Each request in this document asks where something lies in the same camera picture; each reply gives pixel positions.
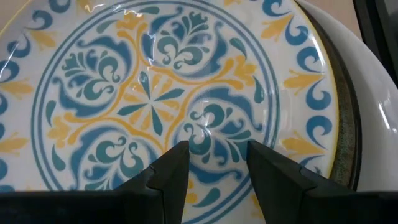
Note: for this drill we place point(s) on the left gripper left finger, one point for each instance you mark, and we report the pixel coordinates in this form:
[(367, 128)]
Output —
[(172, 180)]

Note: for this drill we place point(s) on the black white patterned plate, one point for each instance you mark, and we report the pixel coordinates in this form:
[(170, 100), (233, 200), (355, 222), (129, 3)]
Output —
[(149, 102)]

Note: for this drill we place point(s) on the black table frame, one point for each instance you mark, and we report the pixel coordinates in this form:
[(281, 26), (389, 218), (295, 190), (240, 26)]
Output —
[(367, 18)]

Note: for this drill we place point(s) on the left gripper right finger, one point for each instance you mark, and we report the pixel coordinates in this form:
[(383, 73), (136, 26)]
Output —
[(276, 183)]

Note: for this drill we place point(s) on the white deep plate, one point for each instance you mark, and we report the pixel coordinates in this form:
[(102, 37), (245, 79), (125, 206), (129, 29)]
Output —
[(379, 118)]

